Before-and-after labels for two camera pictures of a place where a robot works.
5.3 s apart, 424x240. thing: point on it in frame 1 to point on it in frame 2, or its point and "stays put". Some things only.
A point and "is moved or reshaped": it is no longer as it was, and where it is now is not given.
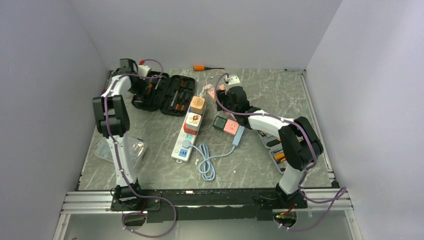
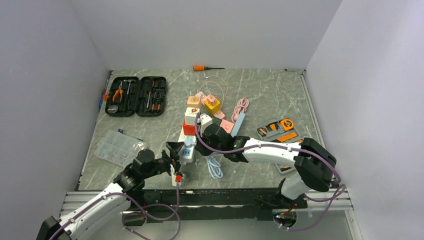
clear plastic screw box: [136, 148] stays put
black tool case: [158, 91] is moved or reshaped
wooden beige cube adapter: [197, 104] is moved or reshaped
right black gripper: [223, 95] to [202, 150]
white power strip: [183, 149] stays put
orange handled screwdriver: [199, 68] stays put
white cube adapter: [193, 121] is moved or reshaped
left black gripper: [140, 91] to [174, 148]
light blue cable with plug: [205, 166] to [214, 166]
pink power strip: [212, 92] to [219, 115]
